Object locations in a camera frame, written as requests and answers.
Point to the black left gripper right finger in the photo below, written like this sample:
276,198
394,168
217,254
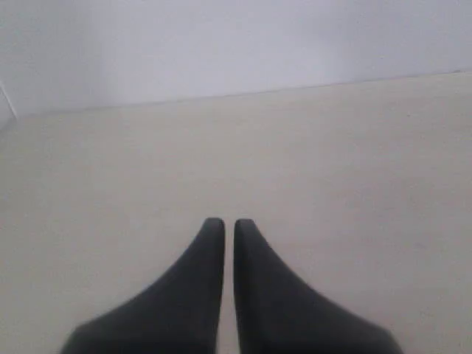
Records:
277,312

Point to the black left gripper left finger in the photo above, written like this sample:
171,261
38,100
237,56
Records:
178,313

